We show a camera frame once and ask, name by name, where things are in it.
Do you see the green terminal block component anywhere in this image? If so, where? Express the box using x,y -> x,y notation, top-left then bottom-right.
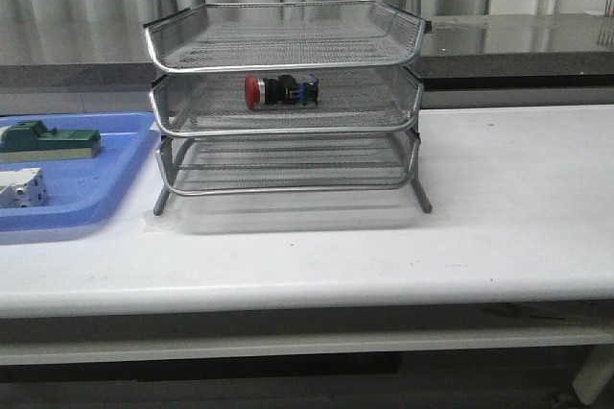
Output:
1,120 -> 102,162

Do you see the silver mesh tray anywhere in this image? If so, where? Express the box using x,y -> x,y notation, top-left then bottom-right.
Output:
149,66 -> 424,137
155,132 -> 419,197
144,0 -> 427,74

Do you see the red emergency push button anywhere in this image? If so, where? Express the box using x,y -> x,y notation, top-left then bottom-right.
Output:
244,74 -> 319,110

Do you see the blue plastic tray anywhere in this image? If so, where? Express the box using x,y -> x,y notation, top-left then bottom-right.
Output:
1,111 -> 158,231

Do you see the white circuit breaker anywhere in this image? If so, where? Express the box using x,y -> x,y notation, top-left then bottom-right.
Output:
1,168 -> 48,208

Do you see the grey stone counter ledge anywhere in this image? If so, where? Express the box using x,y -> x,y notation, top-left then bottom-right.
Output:
1,14 -> 613,90

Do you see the grey metal rack frame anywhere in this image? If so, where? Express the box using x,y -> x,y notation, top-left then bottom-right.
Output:
144,0 -> 432,212

